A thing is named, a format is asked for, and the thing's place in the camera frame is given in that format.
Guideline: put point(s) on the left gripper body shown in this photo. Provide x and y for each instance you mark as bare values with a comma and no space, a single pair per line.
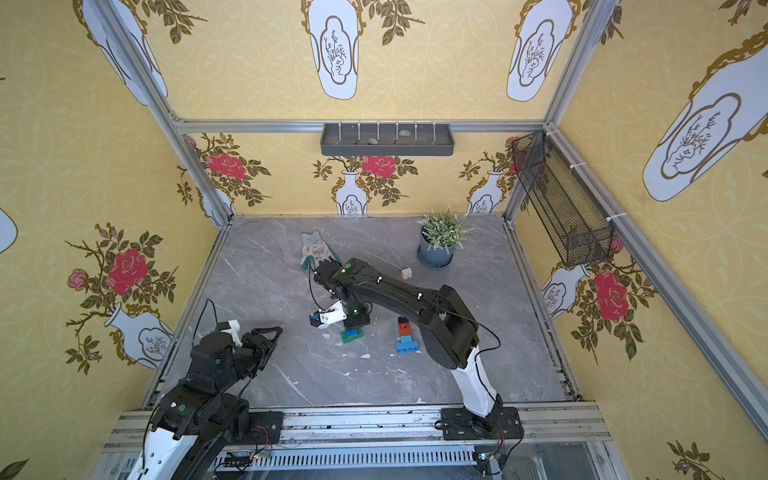
257,346

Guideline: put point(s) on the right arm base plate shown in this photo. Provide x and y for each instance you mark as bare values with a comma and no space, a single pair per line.
461,424

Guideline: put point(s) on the green white work glove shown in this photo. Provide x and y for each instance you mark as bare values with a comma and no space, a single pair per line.
314,251

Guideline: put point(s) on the light blue 2x4 brick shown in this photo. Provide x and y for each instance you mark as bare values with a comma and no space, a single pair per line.
407,346

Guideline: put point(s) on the aluminium front rail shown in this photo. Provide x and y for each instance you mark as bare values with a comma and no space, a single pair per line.
562,440

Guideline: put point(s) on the green 2x4 brick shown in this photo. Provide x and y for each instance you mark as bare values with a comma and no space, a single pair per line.
347,339

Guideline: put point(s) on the potted plant grey pot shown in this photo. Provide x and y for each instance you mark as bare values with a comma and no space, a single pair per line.
442,233

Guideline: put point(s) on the grey wall shelf tray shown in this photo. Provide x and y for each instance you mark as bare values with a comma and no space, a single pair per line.
379,138

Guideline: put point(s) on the black wire mesh basket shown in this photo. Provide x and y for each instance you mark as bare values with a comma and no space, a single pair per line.
575,223

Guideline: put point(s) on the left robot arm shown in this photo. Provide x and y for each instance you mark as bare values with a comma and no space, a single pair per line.
199,417

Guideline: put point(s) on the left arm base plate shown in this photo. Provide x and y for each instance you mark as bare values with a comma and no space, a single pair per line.
257,428

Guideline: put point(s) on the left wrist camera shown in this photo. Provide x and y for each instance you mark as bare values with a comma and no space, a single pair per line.
231,327

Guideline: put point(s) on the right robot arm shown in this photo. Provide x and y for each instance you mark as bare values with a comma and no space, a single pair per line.
449,332

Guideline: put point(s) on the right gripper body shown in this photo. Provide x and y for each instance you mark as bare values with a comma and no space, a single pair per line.
354,318

